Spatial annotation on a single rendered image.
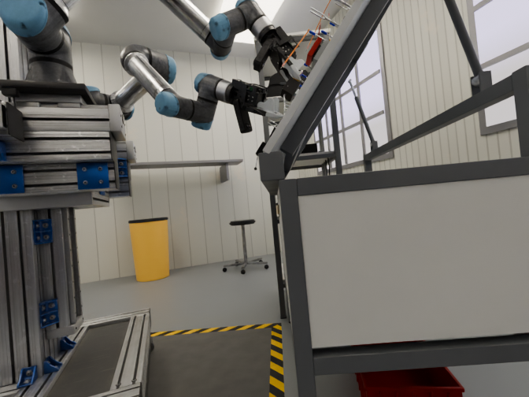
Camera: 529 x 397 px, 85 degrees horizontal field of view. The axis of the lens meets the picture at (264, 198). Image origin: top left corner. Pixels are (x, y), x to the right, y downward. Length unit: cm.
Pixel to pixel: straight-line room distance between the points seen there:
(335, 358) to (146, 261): 301
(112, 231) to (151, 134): 134
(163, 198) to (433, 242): 362
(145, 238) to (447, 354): 312
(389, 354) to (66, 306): 110
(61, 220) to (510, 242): 137
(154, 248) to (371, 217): 305
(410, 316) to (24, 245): 121
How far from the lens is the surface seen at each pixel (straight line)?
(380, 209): 69
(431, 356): 80
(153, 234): 351
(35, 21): 107
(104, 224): 409
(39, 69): 117
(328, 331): 72
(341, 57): 90
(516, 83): 91
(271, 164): 65
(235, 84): 104
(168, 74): 141
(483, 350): 85
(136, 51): 131
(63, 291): 134
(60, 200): 120
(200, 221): 407
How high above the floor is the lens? 75
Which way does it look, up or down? 1 degrees up
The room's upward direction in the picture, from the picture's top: 5 degrees counter-clockwise
